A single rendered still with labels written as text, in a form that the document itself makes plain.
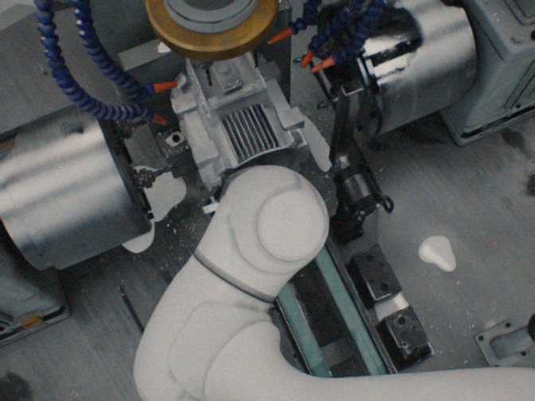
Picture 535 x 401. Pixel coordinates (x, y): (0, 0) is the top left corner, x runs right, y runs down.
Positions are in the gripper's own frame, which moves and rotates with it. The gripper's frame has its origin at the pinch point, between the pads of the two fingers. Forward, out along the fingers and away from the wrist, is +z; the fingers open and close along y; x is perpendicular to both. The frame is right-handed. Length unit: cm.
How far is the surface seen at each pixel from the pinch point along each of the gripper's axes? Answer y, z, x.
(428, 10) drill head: -40.5, 0.7, -13.5
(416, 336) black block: -20.6, 5.0, 40.1
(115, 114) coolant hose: 12.3, -5.0, -16.5
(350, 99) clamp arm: -19.0, -11.6, -6.1
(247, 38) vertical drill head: -7.6, -15.7, -19.0
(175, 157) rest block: 6.6, 26.4, -4.9
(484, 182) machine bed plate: -50, 21, 24
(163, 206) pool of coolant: 12.7, 32.4, 3.9
